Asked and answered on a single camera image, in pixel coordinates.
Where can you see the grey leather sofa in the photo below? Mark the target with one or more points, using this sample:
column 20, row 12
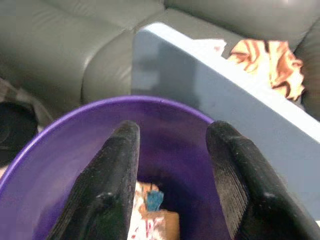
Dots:
column 75, row 45

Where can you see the light blue table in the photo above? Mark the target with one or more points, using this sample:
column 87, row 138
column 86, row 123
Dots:
column 225, row 95

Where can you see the purple plastic rubbish bin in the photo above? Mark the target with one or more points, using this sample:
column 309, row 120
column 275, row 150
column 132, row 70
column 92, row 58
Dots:
column 50, row 162

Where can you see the white red-print paper scrap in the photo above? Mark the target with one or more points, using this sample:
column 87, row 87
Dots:
column 217, row 45

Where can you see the white printed trash wrapper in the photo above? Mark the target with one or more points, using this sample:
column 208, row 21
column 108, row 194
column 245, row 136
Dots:
column 152, row 215

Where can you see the orange crumpled wrapper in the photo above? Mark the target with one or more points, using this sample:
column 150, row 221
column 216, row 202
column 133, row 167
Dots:
column 277, row 65

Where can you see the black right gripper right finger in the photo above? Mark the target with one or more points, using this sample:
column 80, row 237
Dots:
column 250, row 185

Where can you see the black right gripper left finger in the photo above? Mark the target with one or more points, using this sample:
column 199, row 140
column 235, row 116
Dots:
column 110, row 185

